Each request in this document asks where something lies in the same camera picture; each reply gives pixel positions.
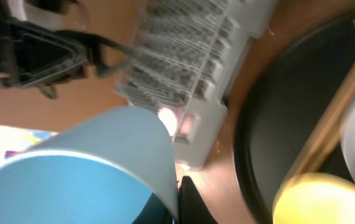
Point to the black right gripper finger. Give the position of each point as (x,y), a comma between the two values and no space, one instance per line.
(192,209)

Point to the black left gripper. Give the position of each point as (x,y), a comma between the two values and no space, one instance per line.
(32,56)

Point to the blue plastic cup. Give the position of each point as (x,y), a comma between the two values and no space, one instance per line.
(115,168)

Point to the yellow bowl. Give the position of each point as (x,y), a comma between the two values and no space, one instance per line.
(315,198)

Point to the wooden chopstick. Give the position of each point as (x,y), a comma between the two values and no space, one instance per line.
(325,136)

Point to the grey dishwasher rack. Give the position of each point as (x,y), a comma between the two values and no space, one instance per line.
(186,56)

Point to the round black tray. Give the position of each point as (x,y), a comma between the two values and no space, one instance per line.
(284,106)

